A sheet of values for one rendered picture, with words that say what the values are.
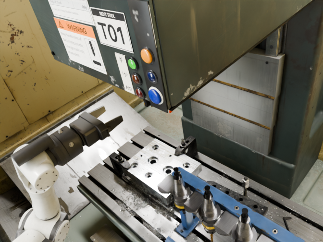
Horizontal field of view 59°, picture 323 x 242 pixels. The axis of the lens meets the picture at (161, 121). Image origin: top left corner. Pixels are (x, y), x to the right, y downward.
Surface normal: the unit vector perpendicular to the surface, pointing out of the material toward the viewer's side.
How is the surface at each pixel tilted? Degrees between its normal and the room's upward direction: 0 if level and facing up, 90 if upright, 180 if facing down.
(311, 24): 90
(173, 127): 0
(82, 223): 0
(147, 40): 90
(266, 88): 90
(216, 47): 90
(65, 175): 24
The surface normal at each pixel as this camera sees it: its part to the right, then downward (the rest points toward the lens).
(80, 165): 0.14, -0.56
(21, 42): 0.71, 0.34
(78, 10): -0.69, 0.54
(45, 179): 0.73, 0.51
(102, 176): -0.16, -0.77
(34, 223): -0.04, -0.41
